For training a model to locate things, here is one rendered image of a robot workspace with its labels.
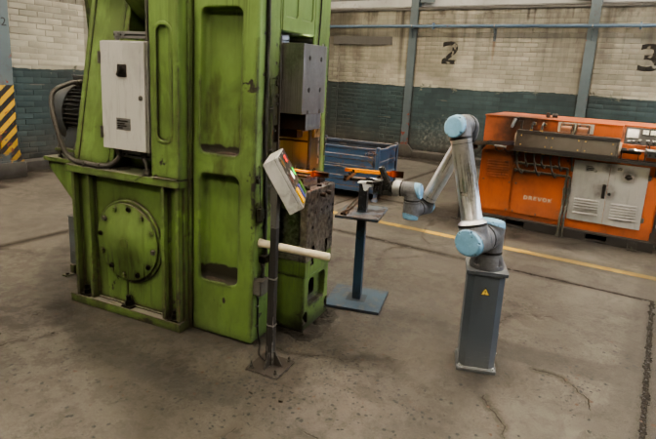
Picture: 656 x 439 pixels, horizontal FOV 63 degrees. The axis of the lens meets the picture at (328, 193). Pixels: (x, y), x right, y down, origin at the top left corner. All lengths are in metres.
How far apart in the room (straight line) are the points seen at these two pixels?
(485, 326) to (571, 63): 7.68
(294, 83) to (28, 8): 6.23
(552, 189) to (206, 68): 4.29
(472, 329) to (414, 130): 8.27
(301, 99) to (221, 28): 0.59
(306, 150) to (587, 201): 3.63
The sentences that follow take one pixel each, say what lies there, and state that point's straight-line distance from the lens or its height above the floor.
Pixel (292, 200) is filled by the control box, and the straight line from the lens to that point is 2.58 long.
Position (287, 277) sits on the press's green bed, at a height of 0.35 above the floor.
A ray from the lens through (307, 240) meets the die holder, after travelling 3.24.
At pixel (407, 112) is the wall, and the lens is 11.15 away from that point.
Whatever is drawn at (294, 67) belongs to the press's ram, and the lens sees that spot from 3.11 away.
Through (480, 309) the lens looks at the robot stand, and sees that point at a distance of 3.11.
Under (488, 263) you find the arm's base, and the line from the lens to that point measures 3.03.
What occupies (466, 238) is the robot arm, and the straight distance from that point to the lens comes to 2.84.
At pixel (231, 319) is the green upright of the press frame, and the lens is 3.34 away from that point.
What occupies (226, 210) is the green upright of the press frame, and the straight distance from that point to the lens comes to 3.20.
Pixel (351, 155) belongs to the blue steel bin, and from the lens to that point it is 7.04.
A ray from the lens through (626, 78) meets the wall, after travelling 10.25.
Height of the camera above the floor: 1.60
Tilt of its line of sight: 13 degrees down
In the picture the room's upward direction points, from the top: 3 degrees clockwise
